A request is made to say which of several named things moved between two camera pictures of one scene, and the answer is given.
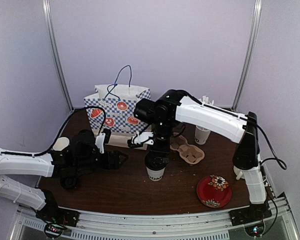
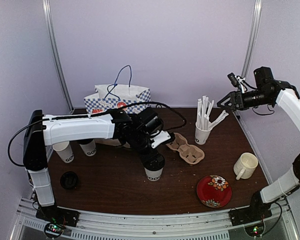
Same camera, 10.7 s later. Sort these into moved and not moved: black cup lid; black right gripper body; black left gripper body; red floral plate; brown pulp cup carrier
Moved: black left gripper body; black right gripper body
Not moved: brown pulp cup carrier; red floral plate; black cup lid
